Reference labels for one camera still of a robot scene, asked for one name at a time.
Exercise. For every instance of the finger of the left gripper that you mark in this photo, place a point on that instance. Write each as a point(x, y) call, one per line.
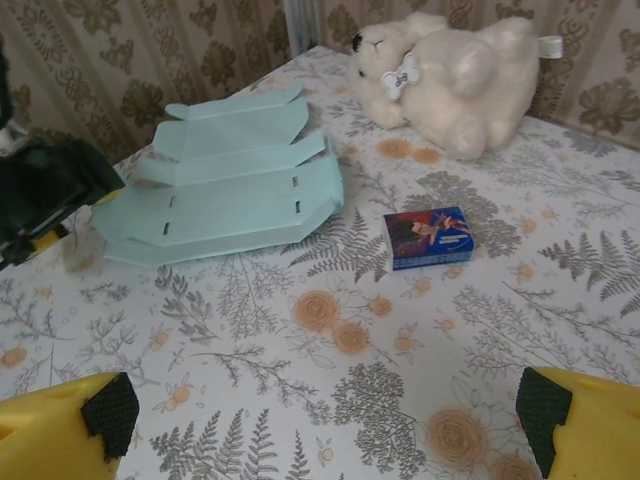
point(75, 175)
point(35, 242)

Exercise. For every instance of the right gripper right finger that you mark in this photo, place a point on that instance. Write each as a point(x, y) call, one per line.
point(595, 430)

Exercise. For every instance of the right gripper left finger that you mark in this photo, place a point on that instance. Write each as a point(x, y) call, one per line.
point(45, 430)

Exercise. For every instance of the light blue paper box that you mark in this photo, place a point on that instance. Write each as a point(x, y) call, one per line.
point(225, 200)

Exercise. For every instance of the blue printed tissue pack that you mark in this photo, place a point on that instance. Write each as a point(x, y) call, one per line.
point(430, 240)

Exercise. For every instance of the white plush dog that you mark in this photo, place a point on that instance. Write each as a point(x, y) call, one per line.
point(460, 85)

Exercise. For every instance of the aluminium corner post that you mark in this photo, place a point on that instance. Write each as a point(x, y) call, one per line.
point(302, 25)

